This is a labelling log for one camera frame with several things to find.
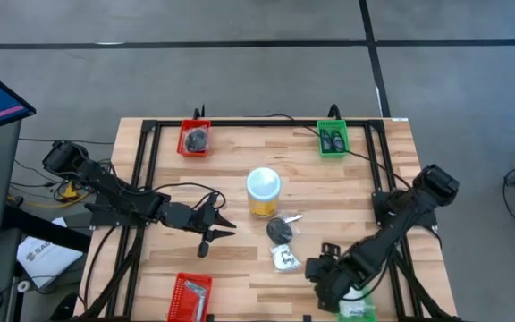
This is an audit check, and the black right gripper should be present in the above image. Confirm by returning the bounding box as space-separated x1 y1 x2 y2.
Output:
305 242 367 314

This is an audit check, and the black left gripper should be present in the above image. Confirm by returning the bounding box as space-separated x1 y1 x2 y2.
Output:
158 192 238 259

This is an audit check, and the white cotton balls bag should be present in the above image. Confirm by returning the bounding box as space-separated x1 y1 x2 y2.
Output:
338 300 368 318

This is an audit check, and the yellow label disinfecting wipes canister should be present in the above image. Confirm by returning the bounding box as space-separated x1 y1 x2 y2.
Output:
245 166 283 219

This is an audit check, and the black disc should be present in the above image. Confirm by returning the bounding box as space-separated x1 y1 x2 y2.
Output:
265 217 295 246
183 126 210 154

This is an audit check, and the green plastic basket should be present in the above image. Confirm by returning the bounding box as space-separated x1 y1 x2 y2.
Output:
335 288 378 322
316 119 352 159

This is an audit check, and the red plastic basket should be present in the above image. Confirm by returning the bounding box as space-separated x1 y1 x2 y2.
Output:
167 272 214 322
176 118 213 158

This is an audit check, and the white paper booklet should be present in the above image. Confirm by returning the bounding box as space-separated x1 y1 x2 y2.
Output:
15 217 84 290

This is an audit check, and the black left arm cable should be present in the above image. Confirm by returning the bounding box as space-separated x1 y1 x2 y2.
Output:
149 181 227 211

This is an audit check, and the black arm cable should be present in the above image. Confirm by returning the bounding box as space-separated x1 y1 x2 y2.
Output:
243 114 413 189
149 181 227 211

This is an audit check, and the black aluminium rig frame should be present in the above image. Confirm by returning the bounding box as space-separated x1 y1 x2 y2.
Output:
72 117 460 322

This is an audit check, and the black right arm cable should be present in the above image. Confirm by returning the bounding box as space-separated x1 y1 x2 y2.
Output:
243 114 413 189

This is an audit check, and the yellow floor cable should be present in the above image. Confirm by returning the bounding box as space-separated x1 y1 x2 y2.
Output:
6 178 84 210

